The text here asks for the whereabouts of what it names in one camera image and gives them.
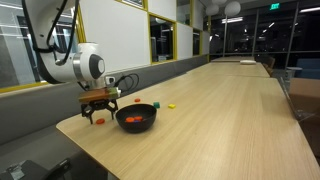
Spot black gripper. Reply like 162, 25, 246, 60
81, 99, 118, 124

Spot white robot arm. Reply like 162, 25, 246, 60
21, 0, 121, 123

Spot black bowl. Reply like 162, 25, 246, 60
116, 104, 157, 133

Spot orange rings in bowl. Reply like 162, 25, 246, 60
125, 115, 144, 123

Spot green cube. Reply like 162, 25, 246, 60
153, 102, 160, 109

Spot grey bench sofa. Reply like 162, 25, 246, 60
0, 56, 211, 180

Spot yellow cube far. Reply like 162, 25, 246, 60
168, 104, 176, 109

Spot blue sofa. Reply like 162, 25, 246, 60
295, 58, 320, 79

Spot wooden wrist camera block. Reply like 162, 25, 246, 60
78, 87, 121, 103

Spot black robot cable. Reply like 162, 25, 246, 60
114, 73, 140, 94

